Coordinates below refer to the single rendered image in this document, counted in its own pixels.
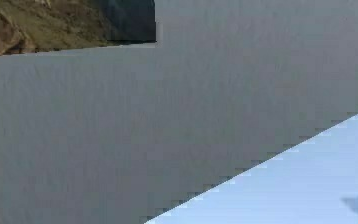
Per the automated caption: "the landscape picture on wall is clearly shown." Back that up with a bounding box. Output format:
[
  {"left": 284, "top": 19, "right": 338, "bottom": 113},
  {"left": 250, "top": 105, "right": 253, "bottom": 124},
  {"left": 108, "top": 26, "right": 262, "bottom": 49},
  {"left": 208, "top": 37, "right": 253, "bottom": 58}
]
[{"left": 0, "top": 0, "right": 164, "bottom": 58}]

